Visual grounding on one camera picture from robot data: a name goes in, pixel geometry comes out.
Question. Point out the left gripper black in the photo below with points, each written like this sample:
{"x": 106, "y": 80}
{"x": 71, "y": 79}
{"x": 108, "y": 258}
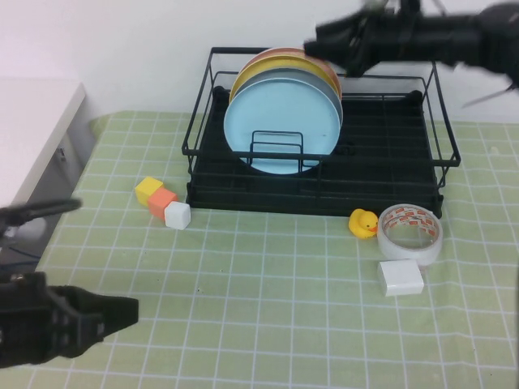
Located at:
{"x": 28, "y": 320}

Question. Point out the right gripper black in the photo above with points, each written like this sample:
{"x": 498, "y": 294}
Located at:
{"x": 389, "y": 38}

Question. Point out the light blue plate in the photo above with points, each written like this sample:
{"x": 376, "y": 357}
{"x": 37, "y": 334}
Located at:
{"x": 280, "y": 121}

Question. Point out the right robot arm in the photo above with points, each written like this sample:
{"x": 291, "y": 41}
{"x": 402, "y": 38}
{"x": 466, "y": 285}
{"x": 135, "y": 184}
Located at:
{"x": 454, "y": 36}

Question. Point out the pink plate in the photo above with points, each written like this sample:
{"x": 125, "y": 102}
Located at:
{"x": 284, "y": 51}

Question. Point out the grey plate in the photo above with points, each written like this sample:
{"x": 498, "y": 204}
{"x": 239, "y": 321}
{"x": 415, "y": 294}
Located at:
{"x": 286, "y": 74}

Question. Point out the yellow plate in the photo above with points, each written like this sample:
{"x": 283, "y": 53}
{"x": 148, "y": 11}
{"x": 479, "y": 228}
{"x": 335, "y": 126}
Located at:
{"x": 275, "y": 63}

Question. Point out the white cube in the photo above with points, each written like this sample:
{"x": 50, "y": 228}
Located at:
{"x": 177, "y": 215}

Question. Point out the orange cube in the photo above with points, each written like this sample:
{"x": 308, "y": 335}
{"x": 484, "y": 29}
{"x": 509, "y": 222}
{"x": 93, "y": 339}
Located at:
{"x": 160, "y": 201}

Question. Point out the yellow cube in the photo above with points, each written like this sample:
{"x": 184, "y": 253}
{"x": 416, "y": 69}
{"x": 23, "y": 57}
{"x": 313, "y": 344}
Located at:
{"x": 148, "y": 188}

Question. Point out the green checked tablecloth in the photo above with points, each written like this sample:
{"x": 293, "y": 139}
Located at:
{"x": 243, "y": 324}

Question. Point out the small metal cabinet latch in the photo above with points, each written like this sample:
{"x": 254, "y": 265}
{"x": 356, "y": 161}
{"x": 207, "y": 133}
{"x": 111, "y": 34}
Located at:
{"x": 61, "y": 154}

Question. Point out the yellow rubber duck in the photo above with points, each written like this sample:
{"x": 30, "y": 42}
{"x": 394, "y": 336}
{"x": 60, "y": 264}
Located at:
{"x": 363, "y": 223}

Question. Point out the white side cabinet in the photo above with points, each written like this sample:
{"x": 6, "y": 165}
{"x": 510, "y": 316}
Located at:
{"x": 32, "y": 121}

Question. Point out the clear tape roll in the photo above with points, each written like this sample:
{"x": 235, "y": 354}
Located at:
{"x": 392, "y": 249}

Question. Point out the white rectangular box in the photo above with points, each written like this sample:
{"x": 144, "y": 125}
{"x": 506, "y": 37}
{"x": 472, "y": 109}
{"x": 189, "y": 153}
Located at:
{"x": 401, "y": 279}

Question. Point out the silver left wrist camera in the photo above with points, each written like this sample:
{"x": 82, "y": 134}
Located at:
{"x": 30, "y": 230}

